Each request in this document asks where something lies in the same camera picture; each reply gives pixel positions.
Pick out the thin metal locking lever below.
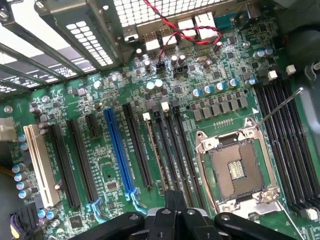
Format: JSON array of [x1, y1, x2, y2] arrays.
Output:
[[258, 86, 305, 126]]

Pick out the black RAM slot white latches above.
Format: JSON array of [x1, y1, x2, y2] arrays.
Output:
[[284, 64, 320, 191], [160, 98, 195, 209], [142, 111, 174, 194], [266, 70, 320, 221]]

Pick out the grey metal PC case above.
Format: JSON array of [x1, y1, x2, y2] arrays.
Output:
[[0, 0, 320, 240]]

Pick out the white power connector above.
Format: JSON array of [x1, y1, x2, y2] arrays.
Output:
[[0, 117, 19, 143]]

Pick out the yellow black power cable bundle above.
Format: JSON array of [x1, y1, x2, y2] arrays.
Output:
[[0, 166, 16, 176]]

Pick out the black connector purple yellow wires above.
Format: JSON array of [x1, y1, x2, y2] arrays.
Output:
[[9, 201, 44, 240]]

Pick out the metal CPU socket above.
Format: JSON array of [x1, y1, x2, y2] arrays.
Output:
[[194, 116, 283, 221]]

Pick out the green Dell motherboard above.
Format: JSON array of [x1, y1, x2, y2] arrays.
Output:
[[0, 13, 320, 240]]

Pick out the twisted red black wire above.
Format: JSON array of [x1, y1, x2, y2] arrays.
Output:
[[141, 0, 224, 69]]

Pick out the white PCI expansion slot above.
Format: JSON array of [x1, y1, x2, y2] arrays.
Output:
[[22, 124, 61, 210]]

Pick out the long black expansion slot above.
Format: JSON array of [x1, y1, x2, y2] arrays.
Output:
[[66, 118, 106, 224], [48, 123, 81, 209], [121, 102, 154, 189]]

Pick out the perforated metal slot cover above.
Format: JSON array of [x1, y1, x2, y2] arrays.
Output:
[[34, 0, 124, 73]]

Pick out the short black expansion slot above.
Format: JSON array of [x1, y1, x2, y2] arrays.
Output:
[[84, 113, 103, 140]]

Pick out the blue expansion slot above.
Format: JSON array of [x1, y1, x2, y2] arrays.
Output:
[[102, 107, 148, 216]]

